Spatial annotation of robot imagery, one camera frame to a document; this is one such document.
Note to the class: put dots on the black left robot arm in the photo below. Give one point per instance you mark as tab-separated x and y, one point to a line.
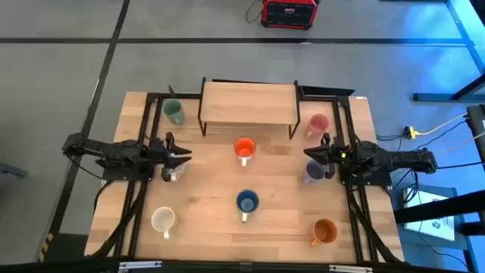
110	149

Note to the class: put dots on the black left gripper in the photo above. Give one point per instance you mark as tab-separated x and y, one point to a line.
164	153

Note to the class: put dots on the green mug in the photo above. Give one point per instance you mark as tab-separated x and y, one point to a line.
172	109

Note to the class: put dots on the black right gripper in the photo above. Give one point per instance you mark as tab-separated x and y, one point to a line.
335	155

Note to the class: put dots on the cream orange-patterned mug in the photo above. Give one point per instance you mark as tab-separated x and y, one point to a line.
163	220

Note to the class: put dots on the grey metal foot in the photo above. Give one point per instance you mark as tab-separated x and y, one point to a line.
11	169

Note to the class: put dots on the wooden shelf riser black frame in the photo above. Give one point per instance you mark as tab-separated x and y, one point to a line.
246	102

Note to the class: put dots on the black metal post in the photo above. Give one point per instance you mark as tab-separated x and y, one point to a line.
478	129

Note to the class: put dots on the black metal beam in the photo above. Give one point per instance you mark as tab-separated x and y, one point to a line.
439	208

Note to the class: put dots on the lavender mug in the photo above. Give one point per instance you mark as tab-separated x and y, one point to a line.
314	172

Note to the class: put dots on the white box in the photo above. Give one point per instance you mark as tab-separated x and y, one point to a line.
424	231

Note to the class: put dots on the white grey diamond-patterned mug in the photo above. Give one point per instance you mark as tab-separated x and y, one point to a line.
180	171

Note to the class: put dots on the brown-orange mug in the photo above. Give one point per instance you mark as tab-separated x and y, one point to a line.
325	231

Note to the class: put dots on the red black power station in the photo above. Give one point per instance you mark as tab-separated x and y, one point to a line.
290	13

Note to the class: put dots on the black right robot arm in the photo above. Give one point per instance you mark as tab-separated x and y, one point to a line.
398	159

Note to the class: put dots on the black flat panel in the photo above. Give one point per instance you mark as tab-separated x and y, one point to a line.
326	91

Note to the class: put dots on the silver metal bracket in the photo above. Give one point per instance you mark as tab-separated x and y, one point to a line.
350	268
140	265

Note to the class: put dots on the blue metal table frame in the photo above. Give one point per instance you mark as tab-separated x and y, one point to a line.
435	97

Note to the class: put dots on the black aluminium extrusion frame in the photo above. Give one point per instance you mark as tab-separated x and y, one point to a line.
151	97

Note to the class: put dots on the pink mug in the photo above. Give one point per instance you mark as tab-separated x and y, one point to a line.
318	123

